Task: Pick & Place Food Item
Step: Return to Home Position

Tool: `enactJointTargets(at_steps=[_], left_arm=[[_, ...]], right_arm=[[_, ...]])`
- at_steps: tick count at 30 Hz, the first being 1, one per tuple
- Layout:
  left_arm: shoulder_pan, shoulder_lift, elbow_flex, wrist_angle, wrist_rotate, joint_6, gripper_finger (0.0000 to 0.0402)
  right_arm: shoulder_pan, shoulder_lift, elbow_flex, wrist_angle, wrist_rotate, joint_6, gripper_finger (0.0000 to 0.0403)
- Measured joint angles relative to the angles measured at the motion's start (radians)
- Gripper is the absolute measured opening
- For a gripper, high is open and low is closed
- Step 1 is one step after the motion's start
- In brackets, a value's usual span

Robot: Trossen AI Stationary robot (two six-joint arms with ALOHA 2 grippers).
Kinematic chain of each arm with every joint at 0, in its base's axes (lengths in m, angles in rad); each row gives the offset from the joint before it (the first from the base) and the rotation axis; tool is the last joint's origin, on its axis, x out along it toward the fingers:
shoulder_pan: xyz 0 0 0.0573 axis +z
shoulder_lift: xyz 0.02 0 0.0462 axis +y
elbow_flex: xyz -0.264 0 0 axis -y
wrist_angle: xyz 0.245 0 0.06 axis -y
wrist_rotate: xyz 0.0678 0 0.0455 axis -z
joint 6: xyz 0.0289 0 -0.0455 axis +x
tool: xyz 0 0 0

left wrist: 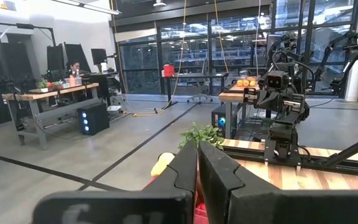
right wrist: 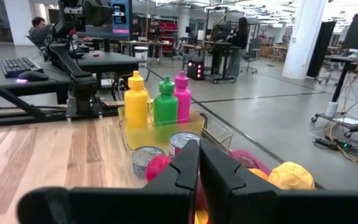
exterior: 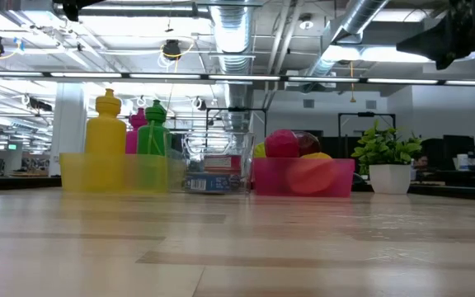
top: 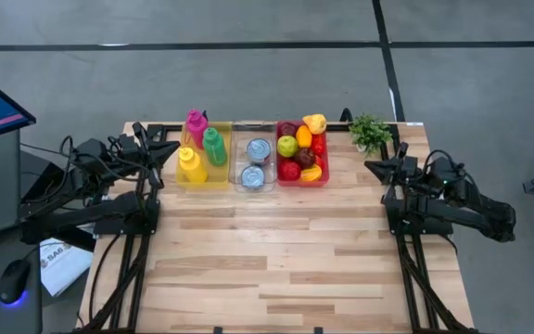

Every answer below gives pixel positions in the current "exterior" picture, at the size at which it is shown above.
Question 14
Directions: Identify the yellow plastic squeeze bottle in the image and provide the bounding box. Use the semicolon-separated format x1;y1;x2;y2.
83;87;128;191

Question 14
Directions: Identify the pink plastic squeeze bottle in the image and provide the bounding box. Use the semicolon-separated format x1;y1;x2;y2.
125;107;149;156

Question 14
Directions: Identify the green plastic squeeze bottle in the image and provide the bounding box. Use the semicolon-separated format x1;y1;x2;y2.
136;98;173;191

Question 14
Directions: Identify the dark red wrinkled toy apple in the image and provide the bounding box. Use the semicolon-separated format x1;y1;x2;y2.
294;130;322;158

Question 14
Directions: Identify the yellow toy bell pepper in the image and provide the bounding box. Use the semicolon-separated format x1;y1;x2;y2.
285;151;338;194

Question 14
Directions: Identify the tin can dark blue label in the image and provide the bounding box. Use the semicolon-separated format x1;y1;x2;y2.
184;172;234;193

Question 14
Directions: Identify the long ceiling light strip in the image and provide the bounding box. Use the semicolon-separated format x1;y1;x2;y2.
0;70;475;87

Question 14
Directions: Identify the black desk with screens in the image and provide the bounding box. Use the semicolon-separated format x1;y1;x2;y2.
419;134;475;186

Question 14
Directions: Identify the small potted green plant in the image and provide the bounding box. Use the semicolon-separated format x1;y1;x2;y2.
351;119;425;195

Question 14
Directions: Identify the white room column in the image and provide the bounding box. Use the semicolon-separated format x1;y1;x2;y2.
49;82;88;177

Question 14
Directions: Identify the person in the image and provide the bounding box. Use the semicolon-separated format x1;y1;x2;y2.
412;153;431;171

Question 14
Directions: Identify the white cup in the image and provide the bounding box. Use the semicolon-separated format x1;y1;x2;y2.
456;153;473;171

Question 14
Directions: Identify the yellow translucent plastic bin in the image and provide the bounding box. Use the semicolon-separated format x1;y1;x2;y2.
59;151;189;194

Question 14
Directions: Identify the clear plastic bin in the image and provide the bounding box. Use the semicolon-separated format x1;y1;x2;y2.
165;130;257;195

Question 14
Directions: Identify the red translucent plastic bin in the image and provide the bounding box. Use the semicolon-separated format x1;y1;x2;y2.
252;157;357;198

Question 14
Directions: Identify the slanted silver ventilation duct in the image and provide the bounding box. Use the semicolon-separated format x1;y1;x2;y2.
307;0;389;78

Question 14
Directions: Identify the yellow hanging cord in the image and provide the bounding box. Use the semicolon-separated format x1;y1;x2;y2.
348;60;357;104

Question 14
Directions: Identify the black background rig frame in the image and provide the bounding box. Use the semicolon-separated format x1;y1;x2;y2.
337;110;397;130

